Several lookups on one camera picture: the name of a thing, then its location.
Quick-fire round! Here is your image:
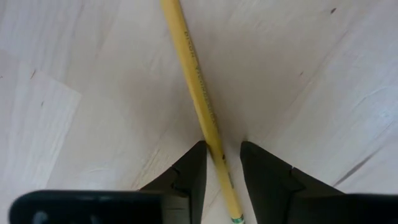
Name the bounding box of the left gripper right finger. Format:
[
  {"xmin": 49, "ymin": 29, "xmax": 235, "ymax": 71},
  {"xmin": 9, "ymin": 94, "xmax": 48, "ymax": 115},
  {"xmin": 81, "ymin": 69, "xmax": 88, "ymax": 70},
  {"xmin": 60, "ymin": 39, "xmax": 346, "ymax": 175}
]
[{"xmin": 240, "ymin": 141, "xmax": 345, "ymax": 224}]

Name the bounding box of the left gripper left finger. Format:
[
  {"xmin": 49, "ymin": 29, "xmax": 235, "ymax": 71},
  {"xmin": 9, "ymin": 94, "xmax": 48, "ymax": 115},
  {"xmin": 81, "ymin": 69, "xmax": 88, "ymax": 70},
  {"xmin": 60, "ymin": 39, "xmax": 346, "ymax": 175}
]
[{"xmin": 139, "ymin": 140, "xmax": 208, "ymax": 224}]

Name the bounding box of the yellow pencil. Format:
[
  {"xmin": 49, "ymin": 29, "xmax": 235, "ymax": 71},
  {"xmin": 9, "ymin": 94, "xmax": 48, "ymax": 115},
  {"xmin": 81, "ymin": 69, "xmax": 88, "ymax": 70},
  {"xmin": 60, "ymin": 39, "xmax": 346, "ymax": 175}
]
[{"xmin": 160, "ymin": 0, "xmax": 246, "ymax": 224}]

